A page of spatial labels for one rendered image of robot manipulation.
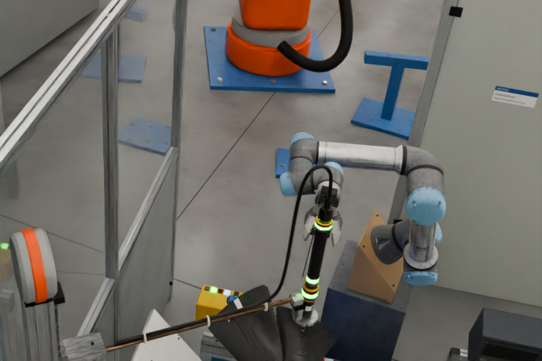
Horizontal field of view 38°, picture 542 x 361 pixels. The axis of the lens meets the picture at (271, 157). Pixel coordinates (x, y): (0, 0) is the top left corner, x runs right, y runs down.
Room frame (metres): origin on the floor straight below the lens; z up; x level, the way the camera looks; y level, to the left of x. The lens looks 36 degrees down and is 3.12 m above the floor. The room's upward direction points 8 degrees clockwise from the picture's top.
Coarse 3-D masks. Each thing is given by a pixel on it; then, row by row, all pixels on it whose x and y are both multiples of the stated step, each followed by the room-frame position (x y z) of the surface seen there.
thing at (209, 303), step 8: (200, 296) 1.93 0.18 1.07; (208, 296) 1.93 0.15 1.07; (216, 296) 1.94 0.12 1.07; (224, 296) 1.94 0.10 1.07; (200, 304) 1.89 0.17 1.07; (208, 304) 1.90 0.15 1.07; (216, 304) 1.90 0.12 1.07; (224, 304) 1.91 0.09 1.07; (200, 312) 1.89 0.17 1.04; (208, 312) 1.88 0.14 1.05; (216, 312) 1.88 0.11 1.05
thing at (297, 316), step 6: (294, 294) 1.53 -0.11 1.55; (294, 300) 1.51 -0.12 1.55; (300, 300) 1.51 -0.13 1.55; (294, 306) 1.51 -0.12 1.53; (300, 306) 1.51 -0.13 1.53; (294, 312) 1.52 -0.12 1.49; (300, 312) 1.52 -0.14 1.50; (312, 312) 1.56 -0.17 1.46; (294, 318) 1.52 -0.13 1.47; (300, 318) 1.52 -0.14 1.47; (306, 318) 1.53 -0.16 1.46; (312, 318) 1.53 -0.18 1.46; (300, 324) 1.51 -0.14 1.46; (306, 324) 1.51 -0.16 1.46; (312, 324) 1.52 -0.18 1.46
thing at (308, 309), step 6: (324, 204) 1.54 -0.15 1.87; (330, 204) 1.54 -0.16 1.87; (324, 210) 1.53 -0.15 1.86; (330, 210) 1.53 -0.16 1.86; (318, 216) 1.54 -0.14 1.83; (324, 216) 1.53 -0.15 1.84; (330, 216) 1.53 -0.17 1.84; (306, 306) 1.53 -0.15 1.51; (312, 306) 1.53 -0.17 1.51; (306, 312) 1.53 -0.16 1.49
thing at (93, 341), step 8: (80, 336) 1.27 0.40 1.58; (88, 336) 1.27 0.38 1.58; (96, 336) 1.27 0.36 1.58; (64, 344) 1.24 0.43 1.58; (72, 344) 1.24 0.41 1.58; (80, 344) 1.24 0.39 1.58; (88, 344) 1.25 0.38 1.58; (96, 344) 1.25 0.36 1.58; (64, 352) 1.21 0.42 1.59; (72, 352) 1.22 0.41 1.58; (80, 352) 1.22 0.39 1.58; (88, 352) 1.22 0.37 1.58; (96, 352) 1.22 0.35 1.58; (104, 352) 1.23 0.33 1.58; (64, 360) 1.19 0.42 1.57; (72, 360) 1.19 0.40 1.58; (80, 360) 1.20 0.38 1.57; (88, 360) 1.21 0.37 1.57; (96, 360) 1.22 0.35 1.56; (104, 360) 1.23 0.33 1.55
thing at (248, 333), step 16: (256, 288) 1.64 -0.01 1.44; (240, 320) 1.55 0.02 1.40; (256, 320) 1.57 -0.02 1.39; (272, 320) 1.59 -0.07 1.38; (224, 336) 1.50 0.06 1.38; (240, 336) 1.52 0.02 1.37; (256, 336) 1.53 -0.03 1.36; (272, 336) 1.55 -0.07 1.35; (240, 352) 1.49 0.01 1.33; (256, 352) 1.51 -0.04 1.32; (272, 352) 1.52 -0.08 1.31
